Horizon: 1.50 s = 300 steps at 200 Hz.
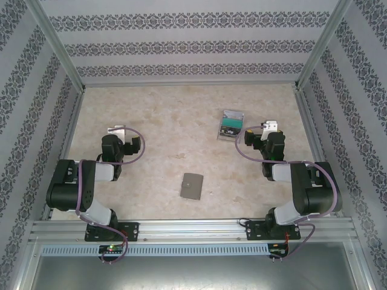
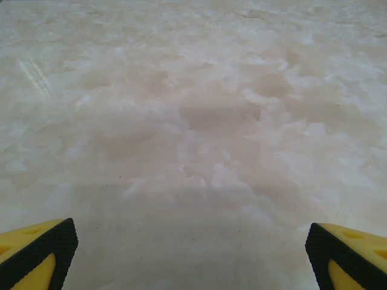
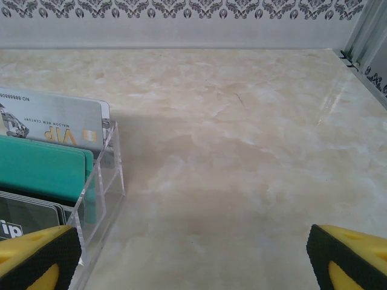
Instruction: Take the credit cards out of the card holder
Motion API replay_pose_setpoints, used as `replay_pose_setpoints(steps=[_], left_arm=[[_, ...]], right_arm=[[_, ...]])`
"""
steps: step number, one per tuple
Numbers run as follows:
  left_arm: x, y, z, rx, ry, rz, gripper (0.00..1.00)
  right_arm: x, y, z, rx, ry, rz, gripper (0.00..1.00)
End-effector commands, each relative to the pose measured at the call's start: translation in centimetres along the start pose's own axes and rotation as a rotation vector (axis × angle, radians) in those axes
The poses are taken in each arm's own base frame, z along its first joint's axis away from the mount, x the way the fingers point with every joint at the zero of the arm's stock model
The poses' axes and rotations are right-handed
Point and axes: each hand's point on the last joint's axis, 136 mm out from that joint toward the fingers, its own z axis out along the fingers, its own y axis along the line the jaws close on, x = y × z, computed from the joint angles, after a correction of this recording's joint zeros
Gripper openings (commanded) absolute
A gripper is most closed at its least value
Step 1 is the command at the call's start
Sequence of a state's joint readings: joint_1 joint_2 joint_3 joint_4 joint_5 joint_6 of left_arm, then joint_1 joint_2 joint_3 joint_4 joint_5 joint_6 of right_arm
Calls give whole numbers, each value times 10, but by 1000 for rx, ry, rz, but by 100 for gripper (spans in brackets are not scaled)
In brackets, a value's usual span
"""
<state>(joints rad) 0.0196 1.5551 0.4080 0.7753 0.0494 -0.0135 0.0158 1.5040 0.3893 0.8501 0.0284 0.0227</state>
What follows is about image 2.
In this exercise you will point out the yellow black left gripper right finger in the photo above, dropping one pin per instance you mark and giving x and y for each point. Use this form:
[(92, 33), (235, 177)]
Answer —
[(347, 256)]

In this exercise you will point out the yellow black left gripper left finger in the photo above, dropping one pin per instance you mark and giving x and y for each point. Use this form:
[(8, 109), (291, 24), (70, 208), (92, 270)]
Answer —
[(27, 259)]

